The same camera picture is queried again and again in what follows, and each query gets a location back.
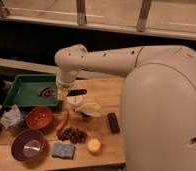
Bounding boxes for black rectangular block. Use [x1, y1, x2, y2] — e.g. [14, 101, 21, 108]
[107, 113, 120, 134]

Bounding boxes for bunch of dark grapes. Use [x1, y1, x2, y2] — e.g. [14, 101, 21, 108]
[57, 127, 88, 144]

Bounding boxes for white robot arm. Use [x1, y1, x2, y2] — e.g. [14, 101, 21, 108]
[55, 45, 196, 171]

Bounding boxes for yellow round fruit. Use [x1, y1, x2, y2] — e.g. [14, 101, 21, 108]
[87, 138, 101, 155]

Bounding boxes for blue sponge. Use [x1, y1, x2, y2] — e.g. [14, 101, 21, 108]
[52, 143, 75, 159]

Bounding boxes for green plastic tray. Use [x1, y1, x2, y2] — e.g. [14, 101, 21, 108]
[3, 74, 59, 109]

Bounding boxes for red bowl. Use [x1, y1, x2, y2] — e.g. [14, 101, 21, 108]
[25, 106, 53, 129]

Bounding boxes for purple bowl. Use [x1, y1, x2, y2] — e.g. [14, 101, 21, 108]
[11, 129, 45, 162]

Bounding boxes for red sausage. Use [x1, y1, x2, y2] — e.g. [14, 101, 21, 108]
[56, 111, 69, 132]

